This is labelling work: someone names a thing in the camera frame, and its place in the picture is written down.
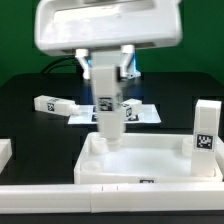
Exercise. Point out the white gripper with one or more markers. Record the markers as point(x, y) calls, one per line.
point(65, 26)

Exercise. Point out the white marker sheet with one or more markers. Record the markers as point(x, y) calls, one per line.
point(149, 115)

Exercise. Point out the white desk top tray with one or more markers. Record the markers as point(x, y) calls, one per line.
point(140, 158)

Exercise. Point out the white front barrier rail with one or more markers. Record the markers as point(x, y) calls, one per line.
point(96, 198)

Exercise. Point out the white left barrier block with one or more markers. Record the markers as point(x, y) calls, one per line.
point(5, 152)

